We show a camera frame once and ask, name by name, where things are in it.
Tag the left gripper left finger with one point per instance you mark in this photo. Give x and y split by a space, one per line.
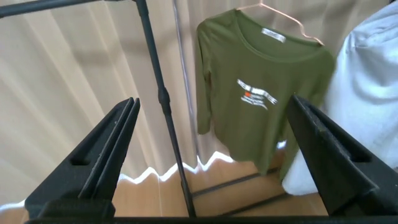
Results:
62 189

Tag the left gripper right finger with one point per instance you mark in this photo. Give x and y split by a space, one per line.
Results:
342 174

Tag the green long-sleeved shirt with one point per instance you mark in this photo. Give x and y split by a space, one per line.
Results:
242 130

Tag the pink clothes hanger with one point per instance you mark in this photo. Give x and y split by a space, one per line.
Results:
289 19

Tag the black clothes rack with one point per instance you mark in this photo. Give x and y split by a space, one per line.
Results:
163 96

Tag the pale grey shorts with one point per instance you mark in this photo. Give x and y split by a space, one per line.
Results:
367 77

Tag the beige curtain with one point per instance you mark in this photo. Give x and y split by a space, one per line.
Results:
77 77

